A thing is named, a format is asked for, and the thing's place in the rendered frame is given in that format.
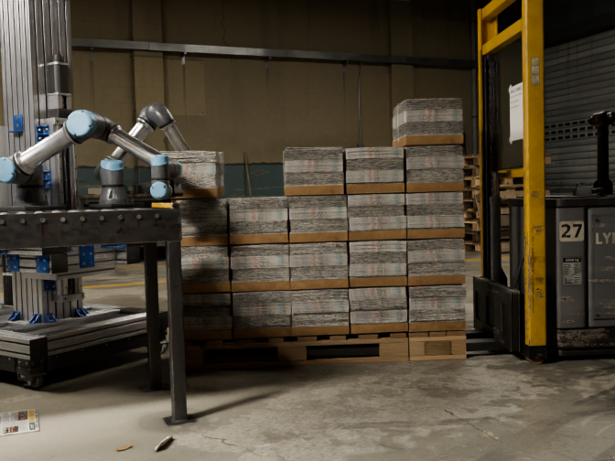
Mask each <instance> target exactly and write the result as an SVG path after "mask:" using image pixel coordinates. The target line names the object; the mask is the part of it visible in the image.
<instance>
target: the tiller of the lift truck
mask: <svg viewBox="0 0 615 461"><path fill-rule="evenodd" d="M588 123H589V124H590V125H593V126H594V127H598V157H597V182H598V183H600V181H601V180H603V179H609V128H608V126H607V125H609V124H613V123H615V112H612V111H606V112H601V113H594V114H593V115H592V116H591V117H590V118H589V120H588Z"/></svg>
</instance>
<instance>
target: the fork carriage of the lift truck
mask: <svg viewBox="0 0 615 461"><path fill-rule="evenodd" d="M473 322H474V328H475V329H482V330H483V331H485V332H486V335H487V337H488V338H497V339H498V340H500V342H501V343H502V347H503V348H506V349H507V350H509V351H510V352H513V351H519V352H521V322H520V291H518V290H516V289H513V288H511V287H509V286H506V285H504V284H500V283H497V282H494V281H492V280H490V279H487V278H485V277H482V276H480V277H475V276H473Z"/></svg>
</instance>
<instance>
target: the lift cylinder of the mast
mask: <svg viewBox="0 0 615 461"><path fill-rule="evenodd" d="M492 177H493V179H492V197H490V204H491V279H492V281H494V282H497V283H500V284H501V283H502V246H501V204H502V197H498V178H506V172H501V173H492ZM523 261H524V257H523V258H522V260H521V261H520V264H519V268H518V272H517V275H516V278H515V281H514V284H513V287H512V288H513V289H515V287H516V285H517V282H518V279H519V275H520V272H521V268H522V265H523Z"/></svg>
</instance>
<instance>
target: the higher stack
mask: <svg viewBox="0 0 615 461"><path fill-rule="evenodd" d="M462 101H463V100H462V99H460V98H438V99H411V100H404V101H402V102H401V103H397V106H396V107H394V110H393V113H394V114H393V116H394V117H393V119H392V120H393V126H392V127H393V137H394V138H393V141H395V140H398V142H399V139H400V138H402V137H404V136H405V137H406V136H407V135H441V134H462V133H465V132H464V128H463V127H464V126H463V124H464V121H462V120H463V118H462ZM398 104H400V105H398ZM401 147H403V148H404V161H405V162H404V166H403V170H404V173H403V176H404V182H403V183H405V184H406V187H407V183H437V182H463V180H464V179H463V177H464V174H465V173H464V170H463V169H464V162H461V161H464V160H463V159H464V156H463V152H462V151H463V147H462V146H461V145H460V144H431V145H404V146H401ZM460 191H463V190H457V191H426V192H402V193H399V194H405V198H404V200H405V205H404V207H405V216H406V222H407V223H406V224H407V225H406V228H405V229H406V230H407V234H408V230H438V229H464V227H465V225H464V218H465V217H464V206H462V205H464V203H462V202H463V200H462V199H463V196H462V195H463V193H459V192H460ZM438 192H439V193H438ZM461 238H464V237H460V238H422V239H403V240H405V241H406V242H407V244H406V252H407V256H406V262H407V264H406V268H405V269H406V276H408V277H410V276H435V275H459V274H464V273H465V267H466V266H465V265H464V262H465V250H464V245H463V244H464V241H463V239H461ZM405 290H406V291H405V292H406V294H405V295H406V298H407V299H406V301H407V319H406V320H407V322H408V323H430V322H457V321H465V319H466V318H465V314H466V312H465V307H466V304H465V303H466V302H465V301H466V300H465V299H466V293H467V292H466V291H467V290H466V286H465V285H464V284H422V285H405ZM405 333H406V336H407V337H408V346H409V354H408V355H409V360H432V359H466V358H467V354H466V331H465V330H440V331H416V332H409V331H405Z"/></svg>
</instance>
